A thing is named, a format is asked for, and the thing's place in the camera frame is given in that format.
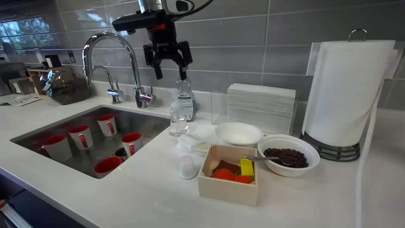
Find white napkin stack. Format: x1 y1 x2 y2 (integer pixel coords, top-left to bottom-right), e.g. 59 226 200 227
227 83 298 136

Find yellow block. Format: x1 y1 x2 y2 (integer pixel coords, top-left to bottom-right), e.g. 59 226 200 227
240 157 256 179

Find small clear pump bottle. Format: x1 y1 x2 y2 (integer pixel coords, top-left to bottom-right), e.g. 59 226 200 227
169 100 190 138

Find small chrome faucet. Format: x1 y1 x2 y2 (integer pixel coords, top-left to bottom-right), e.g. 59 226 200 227
92 64 126 105

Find white bowl with beans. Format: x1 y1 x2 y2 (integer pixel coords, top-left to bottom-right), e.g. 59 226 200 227
256 133 323 179

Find small white cup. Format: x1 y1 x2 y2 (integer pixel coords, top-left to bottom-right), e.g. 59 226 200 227
178 155 199 181

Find red white paper cup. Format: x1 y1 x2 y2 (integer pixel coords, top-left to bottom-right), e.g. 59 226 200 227
41 133 74 164
121 131 145 159
95 113 119 138
93 155 126 179
68 123 95 152

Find empty white bowl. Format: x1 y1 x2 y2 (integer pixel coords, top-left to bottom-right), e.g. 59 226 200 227
214 122 266 148

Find large orange round item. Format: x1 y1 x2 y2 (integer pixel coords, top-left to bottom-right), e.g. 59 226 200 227
212 167 237 183

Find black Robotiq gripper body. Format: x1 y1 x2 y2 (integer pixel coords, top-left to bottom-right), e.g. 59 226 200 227
149 18 181 60

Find light wooden box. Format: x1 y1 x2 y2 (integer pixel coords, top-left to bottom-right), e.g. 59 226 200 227
197 143 261 209

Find dark shiny bag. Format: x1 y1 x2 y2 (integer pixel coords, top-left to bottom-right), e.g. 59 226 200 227
40 66 94 107

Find white printed papers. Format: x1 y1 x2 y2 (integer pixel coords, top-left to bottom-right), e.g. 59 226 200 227
9 93 45 108

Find brown item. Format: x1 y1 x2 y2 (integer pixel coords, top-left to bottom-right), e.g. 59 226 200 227
214 159 243 176

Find metal spoon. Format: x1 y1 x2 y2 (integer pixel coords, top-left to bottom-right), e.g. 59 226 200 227
243 153 294 167

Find stainless steel sink basin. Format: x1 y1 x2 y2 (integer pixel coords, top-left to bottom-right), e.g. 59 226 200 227
11 105 173 180

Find clear acrylic napkin holder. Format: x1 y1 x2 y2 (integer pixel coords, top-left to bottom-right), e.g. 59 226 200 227
211 90 299 137

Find dark blue cabinet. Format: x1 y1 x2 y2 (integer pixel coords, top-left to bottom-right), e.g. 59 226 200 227
0 170 87 228

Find tall chrome gooseneck faucet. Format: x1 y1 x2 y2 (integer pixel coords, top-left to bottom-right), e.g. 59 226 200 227
81 32 147 109

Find white paper towel roll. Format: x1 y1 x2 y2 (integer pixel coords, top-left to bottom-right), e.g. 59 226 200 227
300 39 403 228

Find wooden frame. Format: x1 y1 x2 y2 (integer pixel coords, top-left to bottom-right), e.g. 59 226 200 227
27 67 54 96

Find chrome faucet lever handle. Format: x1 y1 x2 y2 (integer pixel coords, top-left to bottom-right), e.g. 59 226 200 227
141 86 159 105

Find dark coffee beans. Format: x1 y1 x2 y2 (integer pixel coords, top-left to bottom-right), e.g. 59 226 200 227
262 147 311 170

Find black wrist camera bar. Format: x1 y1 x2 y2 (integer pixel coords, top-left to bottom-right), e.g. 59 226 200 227
112 9 171 36

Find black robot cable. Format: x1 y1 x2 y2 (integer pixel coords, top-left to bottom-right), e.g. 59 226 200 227
164 0 216 20

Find large clear labelled bottle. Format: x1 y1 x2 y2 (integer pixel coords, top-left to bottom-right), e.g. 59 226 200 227
174 77 199 123

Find small orange round item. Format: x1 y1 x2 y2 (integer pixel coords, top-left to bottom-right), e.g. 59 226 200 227
233 174 255 185

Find crumpled clear plastic wrap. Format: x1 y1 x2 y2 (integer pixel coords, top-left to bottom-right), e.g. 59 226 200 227
174 122 222 159

